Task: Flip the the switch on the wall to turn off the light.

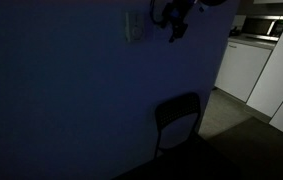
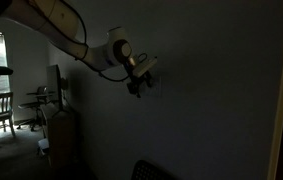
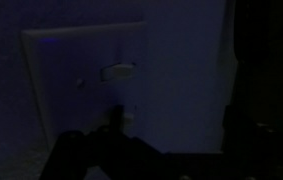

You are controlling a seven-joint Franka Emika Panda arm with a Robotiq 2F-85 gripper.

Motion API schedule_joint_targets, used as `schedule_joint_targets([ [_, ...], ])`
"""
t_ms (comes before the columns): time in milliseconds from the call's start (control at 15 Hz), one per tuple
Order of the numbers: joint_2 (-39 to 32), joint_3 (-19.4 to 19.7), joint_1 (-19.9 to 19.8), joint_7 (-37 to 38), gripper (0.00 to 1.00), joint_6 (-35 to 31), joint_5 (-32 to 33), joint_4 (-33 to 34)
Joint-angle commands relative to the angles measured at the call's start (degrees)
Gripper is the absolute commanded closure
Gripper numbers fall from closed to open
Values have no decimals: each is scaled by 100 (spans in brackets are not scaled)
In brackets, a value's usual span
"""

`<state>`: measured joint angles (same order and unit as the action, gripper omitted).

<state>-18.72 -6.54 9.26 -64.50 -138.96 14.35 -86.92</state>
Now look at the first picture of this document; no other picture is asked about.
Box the dark countertop appliance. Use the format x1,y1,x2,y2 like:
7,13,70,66
229,26,241,37

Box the black perforated metal chair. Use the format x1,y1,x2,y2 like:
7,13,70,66
151,92,243,180

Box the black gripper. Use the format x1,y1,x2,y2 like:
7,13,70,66
168,0,195,44

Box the stainless steel microwave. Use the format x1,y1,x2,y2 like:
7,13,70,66
241,14,283,43

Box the tall white cabinet panel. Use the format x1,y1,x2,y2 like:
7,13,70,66
246,2,283,118

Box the grey kitchen countertop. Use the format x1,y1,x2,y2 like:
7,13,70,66
227,34,279,51

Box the beige wall thermostat dial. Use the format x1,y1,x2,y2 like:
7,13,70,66
124,10,145,43

